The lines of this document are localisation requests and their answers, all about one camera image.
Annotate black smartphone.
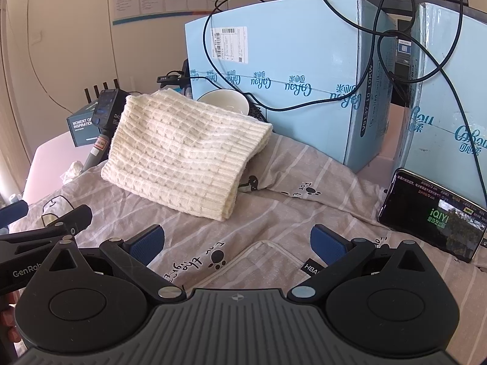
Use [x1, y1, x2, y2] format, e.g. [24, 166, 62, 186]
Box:
[377, 168, 487, 264]

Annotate white bowl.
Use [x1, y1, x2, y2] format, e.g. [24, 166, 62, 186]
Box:
[197, 89, 250, 116]

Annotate person's left hand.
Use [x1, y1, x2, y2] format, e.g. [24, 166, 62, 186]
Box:
[0, 306, 21, 345]

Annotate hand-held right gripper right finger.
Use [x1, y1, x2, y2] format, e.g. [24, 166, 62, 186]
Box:
[287, 225, 444, 305]

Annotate black charging cable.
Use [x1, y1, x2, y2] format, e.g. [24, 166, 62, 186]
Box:
[375, 0, 487, 198]

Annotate black router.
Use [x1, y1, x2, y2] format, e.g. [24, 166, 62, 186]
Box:
[84, 79, 120, 103]

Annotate black handheld device grey handle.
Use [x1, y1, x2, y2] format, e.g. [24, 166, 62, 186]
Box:
[82, 89, 128, 173]

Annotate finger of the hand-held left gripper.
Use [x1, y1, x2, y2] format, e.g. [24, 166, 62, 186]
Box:
[0, 200, 29, 234]
[0, 204, 93, 255]

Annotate cream knitted sweater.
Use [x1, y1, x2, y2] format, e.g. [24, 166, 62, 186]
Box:
[101, 88, 274, 221]

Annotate small black printed box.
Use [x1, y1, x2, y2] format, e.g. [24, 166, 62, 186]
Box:
[66, 104, 115, 148]

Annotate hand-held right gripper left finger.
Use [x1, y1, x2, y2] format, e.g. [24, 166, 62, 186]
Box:
[38, 225, 187, 305]

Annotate printed striped bedsheet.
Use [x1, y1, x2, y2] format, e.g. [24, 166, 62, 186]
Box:
[8, 133, 487, 312]

